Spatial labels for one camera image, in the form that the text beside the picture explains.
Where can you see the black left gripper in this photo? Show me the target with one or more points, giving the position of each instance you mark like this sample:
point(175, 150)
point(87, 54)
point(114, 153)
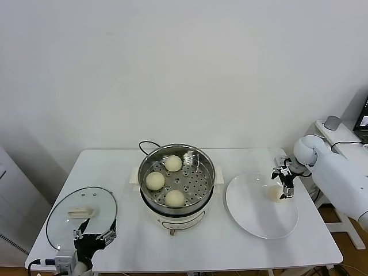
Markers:
point(89, 244)

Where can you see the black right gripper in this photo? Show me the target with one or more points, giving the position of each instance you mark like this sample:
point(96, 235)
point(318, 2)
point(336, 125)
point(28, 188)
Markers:
point(287, 176)

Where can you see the white steamed baozi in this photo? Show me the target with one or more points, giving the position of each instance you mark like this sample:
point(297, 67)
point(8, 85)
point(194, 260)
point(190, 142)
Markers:
point(155, 181)
point(173, 164)
point(273, 193)
point(174, 199)

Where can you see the round glass pot lid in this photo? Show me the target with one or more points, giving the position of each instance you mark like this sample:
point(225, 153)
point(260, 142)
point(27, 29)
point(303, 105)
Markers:
point(86, 199)

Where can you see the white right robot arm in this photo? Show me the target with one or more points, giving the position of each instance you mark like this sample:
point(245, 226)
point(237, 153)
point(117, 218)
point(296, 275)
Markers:
point(336, 178)

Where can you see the perforated steel steamer basket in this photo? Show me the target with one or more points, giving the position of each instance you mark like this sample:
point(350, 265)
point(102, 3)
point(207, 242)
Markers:
point(195, 187)

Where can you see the large white plate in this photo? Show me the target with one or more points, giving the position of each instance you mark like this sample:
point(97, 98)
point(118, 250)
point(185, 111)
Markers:
point(253, 218)

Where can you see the grey cylindrical speaker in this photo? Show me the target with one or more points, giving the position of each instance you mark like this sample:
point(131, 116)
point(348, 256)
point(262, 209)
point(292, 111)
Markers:
point(332, 123)

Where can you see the white side desk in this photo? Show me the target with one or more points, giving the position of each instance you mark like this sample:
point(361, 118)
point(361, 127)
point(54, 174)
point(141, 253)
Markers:
point(348, 133)

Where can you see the cream electric cooking pot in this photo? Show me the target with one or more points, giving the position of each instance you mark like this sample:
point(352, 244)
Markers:
point(178, 222)

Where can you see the white cabinet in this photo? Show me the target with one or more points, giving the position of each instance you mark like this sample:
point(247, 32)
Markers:
point(17, 195)

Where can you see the black laptop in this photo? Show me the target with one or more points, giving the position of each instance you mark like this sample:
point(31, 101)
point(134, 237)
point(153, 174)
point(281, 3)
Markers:
point(362, 126)

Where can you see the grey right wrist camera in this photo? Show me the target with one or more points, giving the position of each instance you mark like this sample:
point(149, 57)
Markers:
point(281, 161)

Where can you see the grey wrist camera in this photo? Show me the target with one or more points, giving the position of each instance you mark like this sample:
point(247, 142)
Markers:
point(281, 161)
point(65, 260)

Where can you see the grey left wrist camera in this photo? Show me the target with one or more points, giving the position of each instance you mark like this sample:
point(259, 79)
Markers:
point(65, 260)

